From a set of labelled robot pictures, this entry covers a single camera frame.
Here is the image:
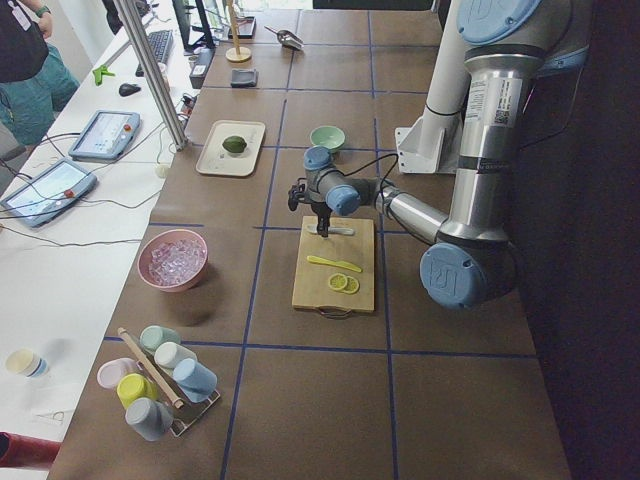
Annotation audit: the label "black framed tray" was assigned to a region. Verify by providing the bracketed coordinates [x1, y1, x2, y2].
[217, 16, 257, 41]

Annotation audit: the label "paper cup on bench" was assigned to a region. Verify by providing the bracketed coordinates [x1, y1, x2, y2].
[5, 348, 48, 378]

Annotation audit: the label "person in black shirt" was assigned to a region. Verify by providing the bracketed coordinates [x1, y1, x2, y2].
[1, 1, 79, 147]

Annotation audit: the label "white rabbit tray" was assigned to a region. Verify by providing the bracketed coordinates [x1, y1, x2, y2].
[195, 120, 266, 177]

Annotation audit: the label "bamboo cutting board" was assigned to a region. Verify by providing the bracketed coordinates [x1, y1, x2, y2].
[292, 216, 375, 313]

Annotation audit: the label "lower lemon slice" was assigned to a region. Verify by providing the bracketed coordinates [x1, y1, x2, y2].
[342, 276, 360, 295]

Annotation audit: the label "teach pendant tablet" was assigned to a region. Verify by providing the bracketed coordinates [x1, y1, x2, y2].
[1, 158, 98, 228]
[69, 110, 141, 163]

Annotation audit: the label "grey folded cloth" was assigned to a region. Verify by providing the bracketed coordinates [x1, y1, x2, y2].
[230, 69, 259, 88]

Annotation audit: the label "far teach pendant tablet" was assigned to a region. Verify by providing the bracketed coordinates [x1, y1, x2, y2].
[69, 110, 141, 163]

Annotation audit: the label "yellow plastic knife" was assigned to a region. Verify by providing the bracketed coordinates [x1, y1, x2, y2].
[306, 255, 363, 273]

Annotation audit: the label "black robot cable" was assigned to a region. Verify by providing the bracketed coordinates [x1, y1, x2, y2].
[344, 152, 401, 201]

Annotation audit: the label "light green bowl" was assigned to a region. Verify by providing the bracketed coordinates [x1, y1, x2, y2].
[309, 125, 346, 153]

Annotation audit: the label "wooden cup rack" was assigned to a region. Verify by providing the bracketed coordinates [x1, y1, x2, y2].
[118, 327, 221, 437]

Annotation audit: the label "white cup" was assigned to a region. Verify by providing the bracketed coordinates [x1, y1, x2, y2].
[154, 341, 197, 372]

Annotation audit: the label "blue cup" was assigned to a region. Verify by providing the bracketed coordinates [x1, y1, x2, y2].
[173, 358, 218, 403]

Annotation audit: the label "upper lemon slice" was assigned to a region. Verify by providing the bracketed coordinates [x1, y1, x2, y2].
[327, 273, 347, 291]

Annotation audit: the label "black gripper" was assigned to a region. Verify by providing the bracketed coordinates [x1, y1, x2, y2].
[311, 201, 331, 237]

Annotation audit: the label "black computer mouse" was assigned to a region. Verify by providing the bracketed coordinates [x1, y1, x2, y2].
[118, 83, 141, 97]

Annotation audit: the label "green lime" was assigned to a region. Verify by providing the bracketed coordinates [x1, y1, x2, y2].
[222, 135, 248, 154]

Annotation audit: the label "black keyboard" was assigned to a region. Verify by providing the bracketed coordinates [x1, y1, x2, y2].
[147, 30, 173, 64]

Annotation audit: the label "green cup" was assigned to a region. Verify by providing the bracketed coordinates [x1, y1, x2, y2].
[139, 325, 181, 354]

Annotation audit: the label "wooden mug tree stand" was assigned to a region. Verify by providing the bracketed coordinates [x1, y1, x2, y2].
[225, 0, 252, 63]

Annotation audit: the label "pink bowl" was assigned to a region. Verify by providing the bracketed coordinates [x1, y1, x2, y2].
[137, 229, 208, 292]

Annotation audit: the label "clear ice cubes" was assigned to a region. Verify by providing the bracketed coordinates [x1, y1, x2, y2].
[147, 239, 206, 286]

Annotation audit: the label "white plastic spoon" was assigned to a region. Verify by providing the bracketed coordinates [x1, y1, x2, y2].
[305, 224, 355, 236]

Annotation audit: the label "grey cup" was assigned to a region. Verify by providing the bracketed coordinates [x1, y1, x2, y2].
[125, 397, 174, 441]

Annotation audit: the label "pink cup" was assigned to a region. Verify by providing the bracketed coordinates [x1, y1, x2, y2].
[96, 357, 138, 390]

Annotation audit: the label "near teach pendant tablet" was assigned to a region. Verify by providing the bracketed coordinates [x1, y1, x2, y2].
[1, 158, 98, 228]

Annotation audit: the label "lemon slice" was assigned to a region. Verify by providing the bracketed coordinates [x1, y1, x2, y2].
[342, 276, 360, 295]
[327, 273, 347, 291]

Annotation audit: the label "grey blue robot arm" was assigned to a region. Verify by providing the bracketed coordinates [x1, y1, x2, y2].
[288, 1, 593, 309]

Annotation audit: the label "aluminium frame post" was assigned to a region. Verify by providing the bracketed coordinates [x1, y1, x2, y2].
[114, 0, 188, 151]

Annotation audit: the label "yellow cup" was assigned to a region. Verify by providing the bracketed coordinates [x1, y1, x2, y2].
[116, 373, 158, 409]

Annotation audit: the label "metal ice scoop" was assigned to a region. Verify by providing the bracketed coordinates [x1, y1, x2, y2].
[264, 25, 304, 51]

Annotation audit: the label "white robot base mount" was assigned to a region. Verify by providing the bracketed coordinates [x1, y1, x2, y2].
[395, 1, 470, 174]

